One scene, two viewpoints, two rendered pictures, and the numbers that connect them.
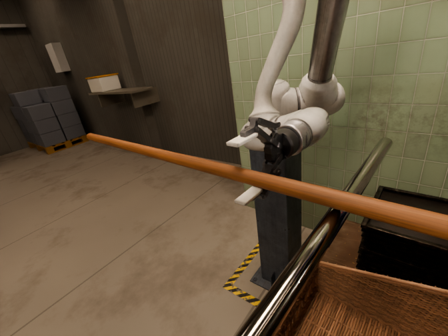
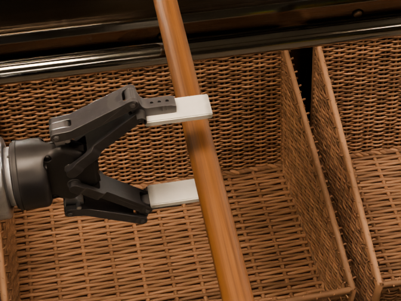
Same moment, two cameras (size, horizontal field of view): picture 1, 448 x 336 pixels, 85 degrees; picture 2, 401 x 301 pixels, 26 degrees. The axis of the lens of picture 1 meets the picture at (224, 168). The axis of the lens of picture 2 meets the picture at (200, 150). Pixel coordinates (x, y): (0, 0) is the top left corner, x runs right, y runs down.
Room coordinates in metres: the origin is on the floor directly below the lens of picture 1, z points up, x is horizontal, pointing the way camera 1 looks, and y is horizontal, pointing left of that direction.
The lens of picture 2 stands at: (0.97, 0.33, 1.90)
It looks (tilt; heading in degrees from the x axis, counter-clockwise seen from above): 49 degrees down; 215
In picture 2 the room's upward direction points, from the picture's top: straight up
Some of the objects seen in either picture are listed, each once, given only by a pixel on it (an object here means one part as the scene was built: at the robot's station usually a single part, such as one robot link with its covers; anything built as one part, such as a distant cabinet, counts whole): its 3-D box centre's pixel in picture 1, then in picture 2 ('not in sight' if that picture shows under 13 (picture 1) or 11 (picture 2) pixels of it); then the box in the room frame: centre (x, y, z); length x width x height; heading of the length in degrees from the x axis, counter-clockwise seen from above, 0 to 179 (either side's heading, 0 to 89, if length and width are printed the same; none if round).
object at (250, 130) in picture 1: (249, 126); (150, 100); (0.49, -0.07, 1.28); 0.05 x 0.01 x 0.03; 135
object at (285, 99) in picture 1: (275, 103); not in sight; (1.18, -0.29, 1.17); 0.18 x 0.16 x 0.22; 83
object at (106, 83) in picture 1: (104, 83); not in sight; (4.30, 1.73, 1.25); 0.42 x 0.35 x 0.24; 49
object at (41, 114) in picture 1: (47, 118); not in sight; (5.76, 3.81, 0.63); 1.28 x 0.87 x 1.27; 49
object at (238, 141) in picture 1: (242, 139); (176, 110); (0.47, -0.05, 1.26); 0.07 x 0.03 x 0.01; 135
